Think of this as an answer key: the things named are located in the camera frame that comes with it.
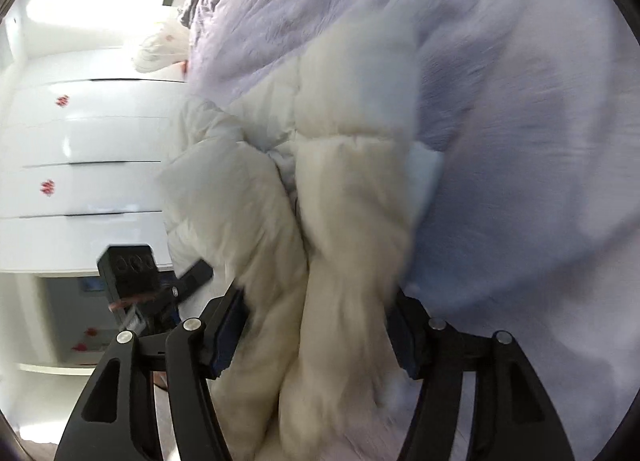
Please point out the white drawer cabinet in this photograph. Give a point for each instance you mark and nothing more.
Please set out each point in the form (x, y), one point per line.
(100, 141)

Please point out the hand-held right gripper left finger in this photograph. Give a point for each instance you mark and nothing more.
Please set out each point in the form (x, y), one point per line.
(227, 336)

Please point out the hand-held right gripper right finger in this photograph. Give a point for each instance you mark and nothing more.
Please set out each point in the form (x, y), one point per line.
(402, 341)

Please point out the lavender bed blanket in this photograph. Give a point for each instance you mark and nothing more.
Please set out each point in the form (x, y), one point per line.
(525, 91)

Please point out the cream puffer coat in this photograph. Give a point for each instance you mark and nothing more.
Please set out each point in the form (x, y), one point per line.
(340, 191)

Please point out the white plush toy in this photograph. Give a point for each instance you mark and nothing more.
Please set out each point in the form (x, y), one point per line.
(160, 46)

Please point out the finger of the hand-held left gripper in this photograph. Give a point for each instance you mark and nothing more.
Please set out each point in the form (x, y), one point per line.
(195, 276)

